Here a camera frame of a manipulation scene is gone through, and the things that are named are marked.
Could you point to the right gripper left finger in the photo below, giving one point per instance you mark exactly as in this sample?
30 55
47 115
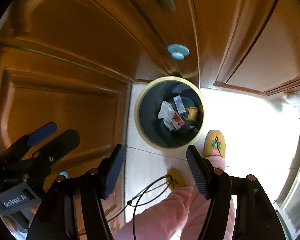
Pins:
56 215

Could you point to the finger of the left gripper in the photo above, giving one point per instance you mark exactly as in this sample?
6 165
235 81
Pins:
20 147
43 159

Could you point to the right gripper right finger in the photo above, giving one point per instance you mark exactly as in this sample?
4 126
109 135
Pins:
255 215

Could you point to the strawberry milk carton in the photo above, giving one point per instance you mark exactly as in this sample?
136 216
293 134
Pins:
175 124

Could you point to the green white wrapper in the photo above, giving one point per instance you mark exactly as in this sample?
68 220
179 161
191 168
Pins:
179 104

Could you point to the white crumpled paper trash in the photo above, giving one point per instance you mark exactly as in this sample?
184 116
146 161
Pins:
166 112

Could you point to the yellow rimmed trash bin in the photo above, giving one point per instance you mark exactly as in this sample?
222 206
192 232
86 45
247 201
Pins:
148 105

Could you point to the stainless steel appliance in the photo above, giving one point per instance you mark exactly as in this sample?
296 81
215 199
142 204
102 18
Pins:
287 205

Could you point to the pink trouser leg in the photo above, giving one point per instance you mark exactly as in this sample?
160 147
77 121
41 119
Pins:
184 208

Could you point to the yellow embroidered right slipper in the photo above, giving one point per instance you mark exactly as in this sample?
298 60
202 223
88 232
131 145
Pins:
214 144

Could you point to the yellow embroidered slipper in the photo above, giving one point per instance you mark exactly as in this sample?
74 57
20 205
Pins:
214 144
175 179

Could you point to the yellow embroidered left slipper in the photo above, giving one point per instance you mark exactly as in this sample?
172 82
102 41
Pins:
175 179

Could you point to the wooden cabinet door left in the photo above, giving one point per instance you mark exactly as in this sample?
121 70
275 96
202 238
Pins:
73 61

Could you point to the wooden cabinet door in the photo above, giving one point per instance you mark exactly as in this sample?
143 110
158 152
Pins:
73 61
249 45

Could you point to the yellow snack packet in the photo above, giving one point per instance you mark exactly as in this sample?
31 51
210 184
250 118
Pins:
192 114

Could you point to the wooden cabinet door right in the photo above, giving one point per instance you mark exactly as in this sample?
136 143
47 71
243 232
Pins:
249 45

